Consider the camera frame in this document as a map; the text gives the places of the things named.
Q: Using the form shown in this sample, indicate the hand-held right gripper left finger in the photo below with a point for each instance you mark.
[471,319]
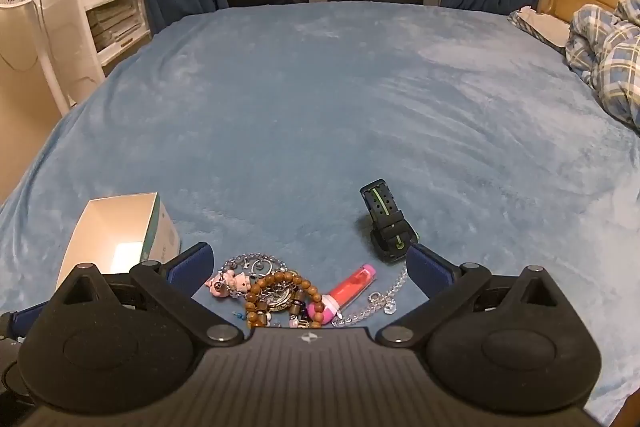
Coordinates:
[192,264]

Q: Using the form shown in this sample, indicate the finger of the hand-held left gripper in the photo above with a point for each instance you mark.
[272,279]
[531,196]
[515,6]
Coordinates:
[25,321]

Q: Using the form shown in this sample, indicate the black green wristwatch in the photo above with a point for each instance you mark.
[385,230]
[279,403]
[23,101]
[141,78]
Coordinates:
[382,212]

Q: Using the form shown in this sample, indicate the plaid quilt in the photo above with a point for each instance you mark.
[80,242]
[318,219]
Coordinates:
[610,52]

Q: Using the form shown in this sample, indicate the stack of books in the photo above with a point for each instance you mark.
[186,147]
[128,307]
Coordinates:
[115,22]

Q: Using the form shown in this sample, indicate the blue fleece blanket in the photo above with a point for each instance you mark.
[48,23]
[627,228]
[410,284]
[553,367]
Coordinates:
[310,107]

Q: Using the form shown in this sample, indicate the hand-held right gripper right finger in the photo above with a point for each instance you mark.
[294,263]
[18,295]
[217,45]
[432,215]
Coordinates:
[430,272]

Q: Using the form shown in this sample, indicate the white cardboard box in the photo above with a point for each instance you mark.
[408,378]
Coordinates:
[120,217]

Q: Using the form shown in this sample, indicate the pink white toy ball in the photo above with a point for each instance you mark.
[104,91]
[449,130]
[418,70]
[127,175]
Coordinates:
[350,284]

